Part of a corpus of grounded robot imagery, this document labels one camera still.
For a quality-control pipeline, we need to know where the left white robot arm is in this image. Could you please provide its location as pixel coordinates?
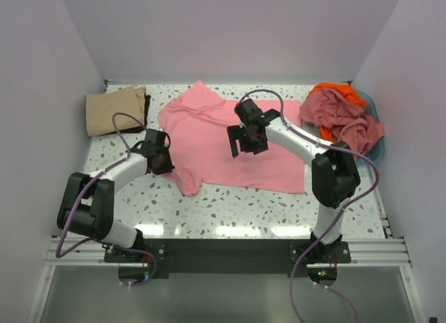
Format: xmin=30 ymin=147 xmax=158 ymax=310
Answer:
xmin=56 ymin=128 xmax=174 ymax=262

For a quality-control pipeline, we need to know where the folded black t-shirt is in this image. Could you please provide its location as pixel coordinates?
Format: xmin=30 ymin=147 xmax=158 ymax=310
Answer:
xmin=118 ymin=94 xmax=151 ymax=133

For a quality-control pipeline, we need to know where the dusty pink crumpled t-shirt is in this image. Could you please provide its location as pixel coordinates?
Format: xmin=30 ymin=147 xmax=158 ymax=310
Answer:
xmin=300 ymin=89 xmax=384 ymax=155

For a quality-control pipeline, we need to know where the orange crumpled t-shirt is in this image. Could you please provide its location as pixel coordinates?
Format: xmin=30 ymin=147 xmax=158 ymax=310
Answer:
xmin=309 ymin=82 xmax=367 ymax=142

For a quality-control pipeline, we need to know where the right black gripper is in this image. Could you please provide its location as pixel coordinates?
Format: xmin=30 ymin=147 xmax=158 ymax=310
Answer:
xmin=228 ymin=123 xmax=268 ymax=158

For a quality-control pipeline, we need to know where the aluminium rail frame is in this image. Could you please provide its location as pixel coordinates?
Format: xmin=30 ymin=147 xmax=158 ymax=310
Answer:
xmin=26 ymin=79 xmax=428 ymax=323

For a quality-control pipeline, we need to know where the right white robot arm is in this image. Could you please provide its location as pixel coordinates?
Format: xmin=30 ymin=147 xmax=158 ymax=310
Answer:
xmin=226 ymin=98 xmax=360 ymax=262

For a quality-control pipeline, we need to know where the light pink t-shirt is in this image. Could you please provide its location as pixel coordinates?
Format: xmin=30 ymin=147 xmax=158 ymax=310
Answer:
xmin=157 ymin=82 xmax=305 ymax=195

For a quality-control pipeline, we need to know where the blue plastic basket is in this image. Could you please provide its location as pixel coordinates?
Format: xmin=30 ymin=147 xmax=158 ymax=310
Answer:
xmin=353 ymin=89 xmax=386 ymax=169

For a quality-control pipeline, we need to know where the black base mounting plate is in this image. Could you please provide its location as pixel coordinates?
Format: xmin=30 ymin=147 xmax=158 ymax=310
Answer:
xmin=104 ymin=237 xmax=352 ymax=280

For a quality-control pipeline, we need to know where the folded beige t-shirt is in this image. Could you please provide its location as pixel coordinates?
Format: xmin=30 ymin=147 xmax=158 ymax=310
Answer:
xmin=86 ymin=86 xmax=146 ymax=137

